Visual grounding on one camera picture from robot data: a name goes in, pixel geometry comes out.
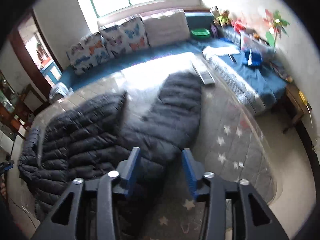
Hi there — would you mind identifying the black puffer jacket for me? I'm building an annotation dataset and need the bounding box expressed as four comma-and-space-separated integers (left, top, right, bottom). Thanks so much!
17, 72, 202, 220

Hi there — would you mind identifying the grey star quilted mattress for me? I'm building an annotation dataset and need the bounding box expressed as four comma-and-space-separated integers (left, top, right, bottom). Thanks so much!
7, 51, 278, 240

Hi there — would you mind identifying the white remote control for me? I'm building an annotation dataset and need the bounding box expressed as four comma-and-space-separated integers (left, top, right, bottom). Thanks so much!
193, 62, 215, 85

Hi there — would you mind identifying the blue sofa bench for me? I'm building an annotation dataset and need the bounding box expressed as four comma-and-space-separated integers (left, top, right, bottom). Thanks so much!
60, 11, 288, 113

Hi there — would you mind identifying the wooden side table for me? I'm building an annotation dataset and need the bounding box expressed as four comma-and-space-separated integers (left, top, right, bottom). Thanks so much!
271, 83, 312, 134

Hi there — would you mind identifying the wooden display cabinet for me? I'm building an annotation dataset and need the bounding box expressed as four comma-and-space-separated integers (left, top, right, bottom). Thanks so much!
1, 72, 32, 141

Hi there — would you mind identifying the left butterfly pillow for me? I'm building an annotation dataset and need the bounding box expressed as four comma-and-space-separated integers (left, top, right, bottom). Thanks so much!
66, 32, 112, 75

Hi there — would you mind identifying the butterfly pillow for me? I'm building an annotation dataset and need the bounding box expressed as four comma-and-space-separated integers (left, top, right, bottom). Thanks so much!
66, 32, 112, 75
99, 16, 149, 57

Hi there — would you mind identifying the blue folded cloth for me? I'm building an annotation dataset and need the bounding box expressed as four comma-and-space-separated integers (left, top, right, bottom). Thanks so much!
242, 50, 263, 67

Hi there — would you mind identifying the right butterfly pillow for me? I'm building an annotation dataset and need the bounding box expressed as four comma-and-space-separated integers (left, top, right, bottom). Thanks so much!
99, 16, 149, 57

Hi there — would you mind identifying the green plastic basin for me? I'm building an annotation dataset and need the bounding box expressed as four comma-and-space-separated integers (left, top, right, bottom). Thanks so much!
190, 28, 211, 40

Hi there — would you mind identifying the beige plain pillow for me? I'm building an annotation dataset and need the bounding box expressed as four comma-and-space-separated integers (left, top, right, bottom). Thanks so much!
142, 9, 190, 47

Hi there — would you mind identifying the plush toys pile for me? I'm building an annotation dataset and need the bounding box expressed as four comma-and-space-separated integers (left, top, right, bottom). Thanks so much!
210, 7, 232, 27

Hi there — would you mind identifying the green pinwheel toy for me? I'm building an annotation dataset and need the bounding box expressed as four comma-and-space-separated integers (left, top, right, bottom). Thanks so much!
264, 9, 290, 47

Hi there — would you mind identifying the brown door frame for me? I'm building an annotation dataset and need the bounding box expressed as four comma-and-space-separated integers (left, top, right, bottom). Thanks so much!
8, 9, 63, 98

